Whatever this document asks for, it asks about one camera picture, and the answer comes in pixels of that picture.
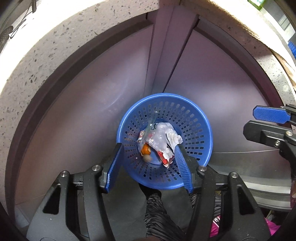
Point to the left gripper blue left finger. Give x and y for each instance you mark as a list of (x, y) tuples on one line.
[(111, 168)]

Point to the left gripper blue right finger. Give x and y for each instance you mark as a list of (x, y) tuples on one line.
[(187, 167)]

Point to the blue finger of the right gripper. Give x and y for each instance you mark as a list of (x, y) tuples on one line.
[(265, 133), (274, 115)]

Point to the red white paper food box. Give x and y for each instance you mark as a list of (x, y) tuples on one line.
[(166, 157)]

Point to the orange peel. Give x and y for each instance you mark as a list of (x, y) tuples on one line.
[(146, 150)]

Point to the clear plastic bag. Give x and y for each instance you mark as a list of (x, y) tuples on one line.
[(165, 136)]

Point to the red white yogurt cup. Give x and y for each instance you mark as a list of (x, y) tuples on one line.
[(146, 136)]

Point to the blue trash basket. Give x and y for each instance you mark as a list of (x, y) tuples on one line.
[(188, 120)]

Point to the tan towel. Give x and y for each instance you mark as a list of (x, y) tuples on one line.
[(264, 31)]

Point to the green dish soap bottle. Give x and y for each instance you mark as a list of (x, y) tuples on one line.
[(258, 4)]

